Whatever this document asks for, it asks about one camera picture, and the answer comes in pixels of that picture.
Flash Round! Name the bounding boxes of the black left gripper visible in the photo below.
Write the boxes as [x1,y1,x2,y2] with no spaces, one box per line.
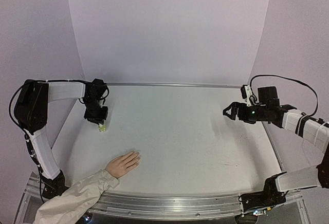
[84,98,109,125]

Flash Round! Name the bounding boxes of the bare human hand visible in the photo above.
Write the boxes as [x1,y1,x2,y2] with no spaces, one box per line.
[105,151,141,179]

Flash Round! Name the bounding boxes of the aluminium table rear rail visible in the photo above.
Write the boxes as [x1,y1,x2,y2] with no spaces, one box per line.
[106,82,240,89]

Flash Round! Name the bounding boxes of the black right camera cable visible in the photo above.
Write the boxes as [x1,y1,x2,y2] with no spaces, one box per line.
[248,73,319,117]

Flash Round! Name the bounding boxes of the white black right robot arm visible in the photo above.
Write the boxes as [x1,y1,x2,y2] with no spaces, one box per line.
[223,85,328,215]

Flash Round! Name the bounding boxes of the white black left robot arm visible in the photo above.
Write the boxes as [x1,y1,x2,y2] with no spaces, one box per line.
[8,79,110,202]

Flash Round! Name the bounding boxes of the aluminium table front rail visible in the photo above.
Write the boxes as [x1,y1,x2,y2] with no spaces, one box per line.
[24,177,301,216]

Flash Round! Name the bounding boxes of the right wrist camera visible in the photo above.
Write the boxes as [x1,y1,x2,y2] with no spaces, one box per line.
[241,85,258,106]

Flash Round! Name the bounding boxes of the beige sleeved forearm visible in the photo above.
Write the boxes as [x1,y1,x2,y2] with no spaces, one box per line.
[34,170,119,223]

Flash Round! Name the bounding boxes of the aluminium table rail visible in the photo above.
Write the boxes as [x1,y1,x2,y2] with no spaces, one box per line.
[106,82,240,89]
[24,177,301,216]

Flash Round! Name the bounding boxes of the yellow nail polish bottle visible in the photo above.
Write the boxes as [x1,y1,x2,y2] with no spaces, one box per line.
[98,124,107,132]

